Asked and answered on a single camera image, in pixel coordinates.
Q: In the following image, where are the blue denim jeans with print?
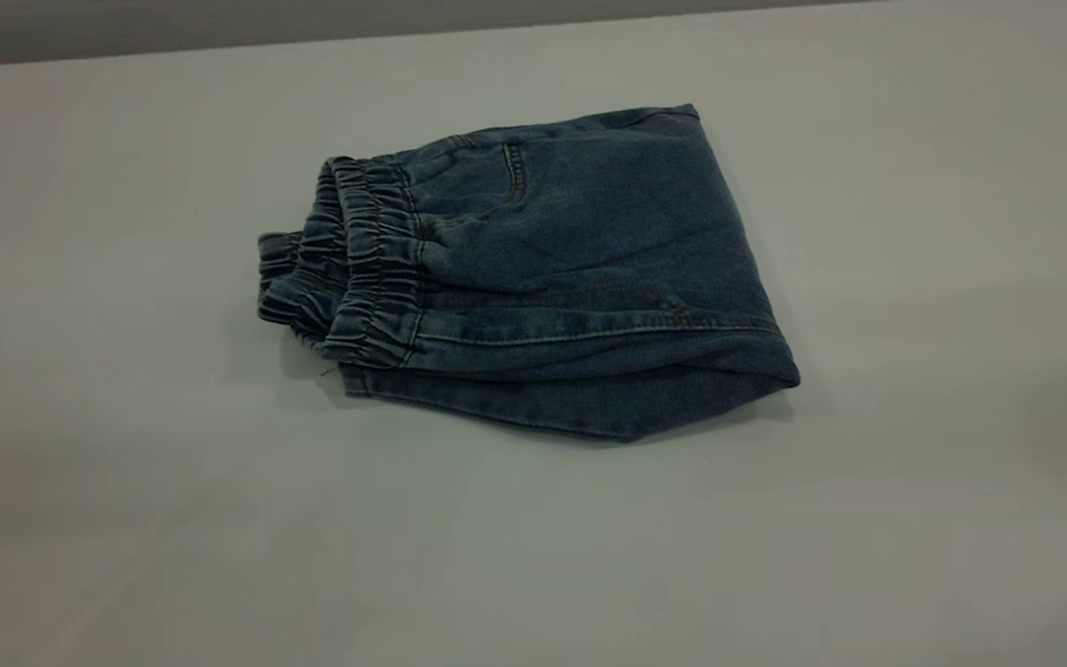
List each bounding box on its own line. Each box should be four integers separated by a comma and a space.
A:
256, 104, 803, 444

